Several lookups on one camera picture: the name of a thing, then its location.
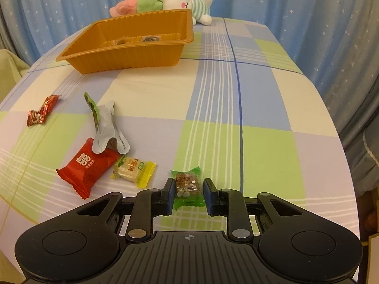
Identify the cream cloth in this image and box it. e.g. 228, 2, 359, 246
0, 49, 30, 101

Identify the checked pastel tablecloth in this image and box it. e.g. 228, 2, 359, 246
0, 16, 360, 261

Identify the green candy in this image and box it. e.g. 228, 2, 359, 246
170, 166, 205, 211

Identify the white rabbit plush toy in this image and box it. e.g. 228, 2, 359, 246
154, 0, 213, 26

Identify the green and silver snack packet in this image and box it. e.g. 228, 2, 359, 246
84, 92, 131, 154

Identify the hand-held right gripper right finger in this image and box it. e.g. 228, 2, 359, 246
203, 177, 304, 241

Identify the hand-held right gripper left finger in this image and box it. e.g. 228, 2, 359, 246
75, 177, 176, 242

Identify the large red snack packet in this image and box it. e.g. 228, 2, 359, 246
56, 138, 122, 200

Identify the blue cloth with lace trim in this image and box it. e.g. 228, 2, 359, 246
338, 118, 379, 199

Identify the yellow candy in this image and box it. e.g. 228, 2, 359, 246
110, 155, 156, 189

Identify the orange plastic tray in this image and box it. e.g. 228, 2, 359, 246
56, 9, 194, 74

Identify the red twist-wrapped candy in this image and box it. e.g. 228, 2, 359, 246
27, 94, 60, 127

